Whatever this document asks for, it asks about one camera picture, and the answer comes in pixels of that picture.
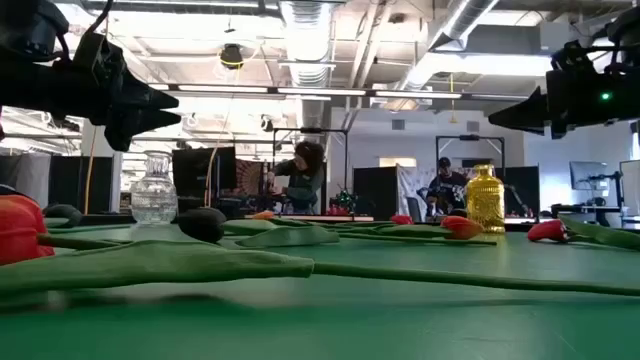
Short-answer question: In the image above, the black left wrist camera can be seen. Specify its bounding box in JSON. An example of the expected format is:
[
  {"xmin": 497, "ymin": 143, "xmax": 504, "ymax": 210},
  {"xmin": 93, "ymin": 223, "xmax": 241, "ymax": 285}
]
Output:
[{"xmin": 73, "ymin": 31, "xmax": 127, "ymax": 77}]

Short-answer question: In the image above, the silver ceiling ventilation duct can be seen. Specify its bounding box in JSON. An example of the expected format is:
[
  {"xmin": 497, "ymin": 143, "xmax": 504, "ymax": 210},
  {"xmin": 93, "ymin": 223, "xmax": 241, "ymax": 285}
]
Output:
[
  {"xmin": 278, "ymin": 0, "xmax": 335, "ymax": 146},
  {"xmin": 384, "ymin": 0, "xmax": 501, "ymax": 112}
]

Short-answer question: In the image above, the person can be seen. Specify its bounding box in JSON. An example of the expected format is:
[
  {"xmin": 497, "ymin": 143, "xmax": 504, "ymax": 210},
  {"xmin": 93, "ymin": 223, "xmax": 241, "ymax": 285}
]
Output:
[
  {"xmin": 266, "ymin": 141, "xmax": 326, "ymax": 216},
  {"xmin": 424, "ymin": 157, "xmax": 471, "ymax": 221}
]

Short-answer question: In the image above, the black aluminium table frame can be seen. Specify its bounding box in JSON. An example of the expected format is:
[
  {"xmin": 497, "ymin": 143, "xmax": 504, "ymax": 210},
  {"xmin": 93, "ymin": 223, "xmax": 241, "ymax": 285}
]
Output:
[{"xmin": 42, "ymin": 213, "xmax": 640, "ymax": 236}]

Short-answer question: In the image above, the black rig frame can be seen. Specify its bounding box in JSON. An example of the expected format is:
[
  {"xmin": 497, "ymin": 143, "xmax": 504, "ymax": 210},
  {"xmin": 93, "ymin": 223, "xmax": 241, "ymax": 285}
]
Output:
[
  {"xmin": 272, "ymin": 127, "xmax": 350, "ymax": 201},
  {"xmin": 435, "ymin": 134, "xmax": 506, "ymax": 169}
]

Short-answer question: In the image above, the green table mat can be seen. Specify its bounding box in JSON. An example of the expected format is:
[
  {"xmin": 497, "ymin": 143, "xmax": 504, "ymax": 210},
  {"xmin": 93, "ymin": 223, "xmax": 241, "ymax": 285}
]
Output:
[{"xmin": 0, "ymin": 222, "xmax": 640, "ymax": 360}]

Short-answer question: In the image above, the white patterned cloth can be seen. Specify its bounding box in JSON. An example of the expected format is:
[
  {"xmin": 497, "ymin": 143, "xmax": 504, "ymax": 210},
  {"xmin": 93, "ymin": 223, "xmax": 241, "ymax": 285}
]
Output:
[{"xmin": 397, "ymin": 166, "xmax": 432, "ymax": 221}]

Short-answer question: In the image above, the overhead light bar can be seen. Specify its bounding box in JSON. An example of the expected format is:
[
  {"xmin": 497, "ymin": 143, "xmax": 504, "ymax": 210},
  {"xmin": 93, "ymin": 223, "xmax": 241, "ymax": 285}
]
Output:
[{"xmin": 148, "ymin": 82, "xmax": 531, "ymax": 102}]

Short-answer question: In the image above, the yellow cable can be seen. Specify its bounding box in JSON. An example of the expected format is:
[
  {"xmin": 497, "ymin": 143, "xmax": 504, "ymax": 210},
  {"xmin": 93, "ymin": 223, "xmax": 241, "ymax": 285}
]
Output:
[
  {"xmin": 83, "ymin": 124, "xmax": 99, "ymax": 216},
  {"xmin": 203, "ymin": 64, "xmax": 239, "ymax": 209}
]

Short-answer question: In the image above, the black artificial tulip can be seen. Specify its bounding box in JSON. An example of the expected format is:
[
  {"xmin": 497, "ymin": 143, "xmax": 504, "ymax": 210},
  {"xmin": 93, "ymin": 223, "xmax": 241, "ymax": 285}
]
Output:
[
  {"xmin": 42, "ymin": 203, "xmax": 84, "ymax": 229},
  {"xmin": 177, "ymin": 206, "xmax": 499, "ymax": 249}
]

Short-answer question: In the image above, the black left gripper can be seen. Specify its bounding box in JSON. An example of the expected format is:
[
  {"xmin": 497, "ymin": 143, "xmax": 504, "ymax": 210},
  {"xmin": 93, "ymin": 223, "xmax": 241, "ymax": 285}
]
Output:
[{"xmin": 0, "ymin": 59, "xmax": 183, "ymax": 152}]

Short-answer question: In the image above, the black partition panel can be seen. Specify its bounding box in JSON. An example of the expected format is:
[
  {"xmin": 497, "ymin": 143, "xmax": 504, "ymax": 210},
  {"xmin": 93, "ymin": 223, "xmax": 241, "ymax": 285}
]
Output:
[
  {"xmin": 353, "ymin": 166, "xmax": 399, "ymax": 221},
  {"xmin": 502, "ymin": 165, "xmax": 540, "ymax": 221},
  {"xmin": 48, "ymin": 155, "xmax": 114, "ymax": 215}
]

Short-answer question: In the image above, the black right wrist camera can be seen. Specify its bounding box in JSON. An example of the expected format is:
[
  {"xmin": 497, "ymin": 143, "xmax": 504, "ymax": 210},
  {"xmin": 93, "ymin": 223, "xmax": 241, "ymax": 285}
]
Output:
[{"xmin": 551, "ymin": 39, "xmax": 599, "ymax": 72}]

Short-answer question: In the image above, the ribbed clear glass vase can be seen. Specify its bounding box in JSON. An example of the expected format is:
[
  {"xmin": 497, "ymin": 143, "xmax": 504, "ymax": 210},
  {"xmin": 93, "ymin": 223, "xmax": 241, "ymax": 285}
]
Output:
[{"xmin": 129, "ymin": 149, "xmax": 180, "ymax": 225}]

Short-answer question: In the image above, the black office desk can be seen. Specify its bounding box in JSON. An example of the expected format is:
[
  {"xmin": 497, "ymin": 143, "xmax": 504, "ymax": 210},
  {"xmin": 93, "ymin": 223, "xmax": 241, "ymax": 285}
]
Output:
[{"xmin": 549, "ymin": 202, "xmax": 640, "ymax": 227}]

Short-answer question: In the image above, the yellow glass vase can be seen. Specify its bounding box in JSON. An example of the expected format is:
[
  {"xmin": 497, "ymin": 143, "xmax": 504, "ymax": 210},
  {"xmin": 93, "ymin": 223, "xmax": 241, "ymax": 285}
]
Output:
[{"xmin": 464, "ymin": 163, "xmax": 506, "ymax": 235}]

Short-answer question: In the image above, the grey curtain panel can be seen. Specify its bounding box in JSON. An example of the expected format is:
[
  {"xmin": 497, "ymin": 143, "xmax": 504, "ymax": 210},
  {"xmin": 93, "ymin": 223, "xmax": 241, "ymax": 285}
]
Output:
[{"xmin": 0, "ymin": 152, "xmax": 51, "ymax": 209}]

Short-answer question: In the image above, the computer monitor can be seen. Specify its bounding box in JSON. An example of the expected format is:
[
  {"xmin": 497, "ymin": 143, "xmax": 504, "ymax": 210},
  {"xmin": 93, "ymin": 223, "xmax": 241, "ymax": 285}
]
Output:
[
  {"xmin": 619, "ymin": 159, "xmax": 640, "ymax": 217},
  {"xmin": 569, "ymin": 160, "xmax": 609, "ymax": 191}
]

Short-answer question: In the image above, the patterned wall tapestry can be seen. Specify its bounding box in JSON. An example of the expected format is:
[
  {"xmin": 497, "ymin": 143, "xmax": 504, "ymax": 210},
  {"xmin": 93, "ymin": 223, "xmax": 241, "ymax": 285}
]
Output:
[{"xmin": 235, "ymin": 158, "xmax": 266, "ymax": 197}]

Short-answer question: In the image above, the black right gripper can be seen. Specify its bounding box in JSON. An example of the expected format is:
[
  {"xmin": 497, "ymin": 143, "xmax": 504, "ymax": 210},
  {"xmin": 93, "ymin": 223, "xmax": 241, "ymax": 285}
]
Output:
[{"xmin": 488, "ymin": 67, "xmax": 640, "ymax": 140}]

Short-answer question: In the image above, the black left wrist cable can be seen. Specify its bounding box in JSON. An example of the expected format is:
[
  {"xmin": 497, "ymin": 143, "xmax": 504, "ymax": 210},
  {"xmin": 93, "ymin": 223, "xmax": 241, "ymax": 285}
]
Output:
[{"xmin": 54, "ymin": 0, "xmax": 115, "ymax": 61}]

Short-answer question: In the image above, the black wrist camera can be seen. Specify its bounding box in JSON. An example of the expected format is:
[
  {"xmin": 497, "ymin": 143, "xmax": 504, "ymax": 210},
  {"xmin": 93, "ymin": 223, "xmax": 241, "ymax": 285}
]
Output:
[
  {"xmin": 73, "ymin": 31, "xmax": 127, "ymax": 77},
  {"xmin": 551, "ymin": 39, "xmax": 599, "ymax": 72}
]

